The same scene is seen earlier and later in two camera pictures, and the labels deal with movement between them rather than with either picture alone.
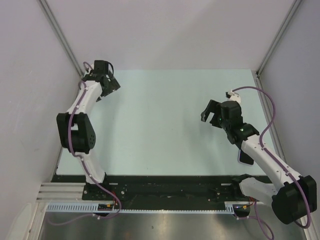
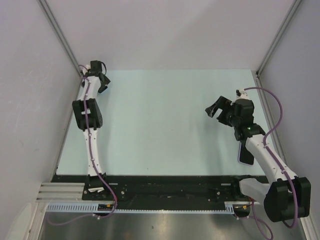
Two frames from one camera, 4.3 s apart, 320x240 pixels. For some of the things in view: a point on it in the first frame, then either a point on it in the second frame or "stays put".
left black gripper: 112,86 → 106,82
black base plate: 159,189 stays put
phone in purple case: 244,158 stays put
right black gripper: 213,107 → 221,102
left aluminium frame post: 61,34 stays put
